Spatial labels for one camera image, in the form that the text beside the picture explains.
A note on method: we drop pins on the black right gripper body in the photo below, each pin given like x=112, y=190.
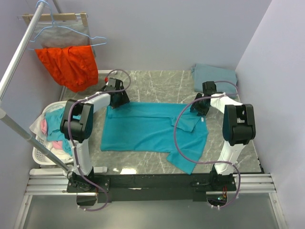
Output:
x=200, y=107

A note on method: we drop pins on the turquoise t-shirt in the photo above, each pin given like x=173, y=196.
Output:
x=156, y=127

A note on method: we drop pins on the folded grey-blue t-shirt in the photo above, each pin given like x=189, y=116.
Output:
x=202, y=73

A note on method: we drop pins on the orange hanging shirt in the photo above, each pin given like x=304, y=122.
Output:
x=73, y=67

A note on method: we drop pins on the grey hanging cloth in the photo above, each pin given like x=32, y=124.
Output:
x=61, y=34

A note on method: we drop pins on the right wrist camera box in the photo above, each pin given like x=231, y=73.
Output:
x=209, y=88

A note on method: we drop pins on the pile of laundry clothes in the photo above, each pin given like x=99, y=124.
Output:
x=47, y=130

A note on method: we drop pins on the silver clothes rack pole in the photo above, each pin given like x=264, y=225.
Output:
x=61, y=168

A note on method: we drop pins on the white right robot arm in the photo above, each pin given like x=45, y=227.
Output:
x=238, y=127

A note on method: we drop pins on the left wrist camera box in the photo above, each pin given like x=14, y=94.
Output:
x=114, y=83

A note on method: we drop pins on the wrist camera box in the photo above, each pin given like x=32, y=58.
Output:
x=114, y=83
x=209, y=88

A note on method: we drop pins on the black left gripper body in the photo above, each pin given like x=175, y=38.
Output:
x=122, y=98

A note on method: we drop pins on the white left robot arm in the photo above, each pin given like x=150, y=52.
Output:
x=77, y=122

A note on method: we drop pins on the wooden hanger bar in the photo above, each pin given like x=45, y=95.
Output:
x=57, y=17

